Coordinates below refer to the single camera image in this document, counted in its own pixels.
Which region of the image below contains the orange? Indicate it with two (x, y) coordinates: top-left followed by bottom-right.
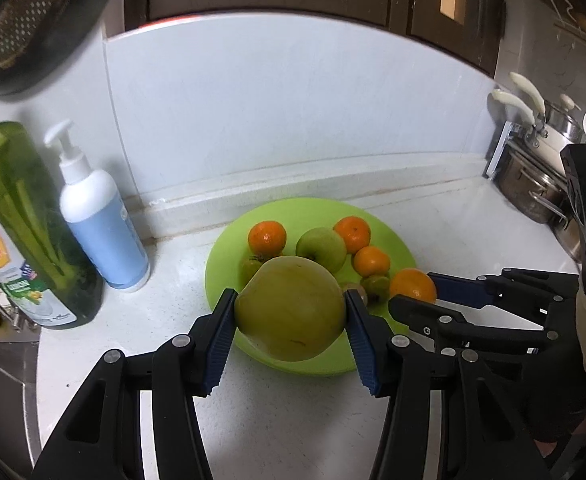
(333, 216), (372, 255)
(389, 268), (438, 306)
(248, 220), (288, 257)
(352, 246), (391, 278)

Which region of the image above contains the white saucepan cream handle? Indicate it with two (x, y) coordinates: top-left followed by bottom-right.
(492, 89), (574, 161)

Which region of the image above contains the dark perforated colander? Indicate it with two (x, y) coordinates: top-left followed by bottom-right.
(0, 0), (126, 97)

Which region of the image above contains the white blue pump bottle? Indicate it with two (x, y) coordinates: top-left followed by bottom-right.
(44, 119), (151, 293)

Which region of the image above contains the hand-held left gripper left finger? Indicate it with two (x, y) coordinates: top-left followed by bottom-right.
(32, 287), (238, 480)

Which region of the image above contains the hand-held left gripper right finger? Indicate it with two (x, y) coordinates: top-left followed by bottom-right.
(344, 289), (554, 480)

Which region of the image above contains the person's right hand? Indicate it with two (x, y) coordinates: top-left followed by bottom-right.
(532, 437), (576, 462)

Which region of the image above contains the brown kiwi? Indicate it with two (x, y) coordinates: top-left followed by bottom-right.
(343, 284), (370, 308)

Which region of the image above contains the yellow-green round fruit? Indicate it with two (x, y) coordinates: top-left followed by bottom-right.
(234, 255), (348, 362)

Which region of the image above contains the green tomato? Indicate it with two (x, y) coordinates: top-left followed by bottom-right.
(362, 274), (391, 303)
(239, 255), (266, 286)

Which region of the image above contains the green plate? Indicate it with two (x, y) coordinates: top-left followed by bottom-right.
(204, 199), (418, 377)

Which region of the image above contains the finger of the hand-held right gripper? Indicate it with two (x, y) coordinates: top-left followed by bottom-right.
(427, 267), (580, 320)
(388, 294), (560, 357)

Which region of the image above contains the small stainless steel pot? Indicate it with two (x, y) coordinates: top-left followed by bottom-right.
(553, 210), (586, 261)

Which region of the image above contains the green dish soap bottle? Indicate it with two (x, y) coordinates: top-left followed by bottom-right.
(0, 102), (104, 331)

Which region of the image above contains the steel saucepan cream handle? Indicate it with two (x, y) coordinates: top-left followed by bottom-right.
(509, 71), (586, 143)

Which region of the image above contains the green apple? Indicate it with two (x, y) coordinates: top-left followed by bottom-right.
(295, 227), (348, 273)

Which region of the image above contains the large stainless steel pot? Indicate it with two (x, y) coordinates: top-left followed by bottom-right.
(496, 147), (571, 226)

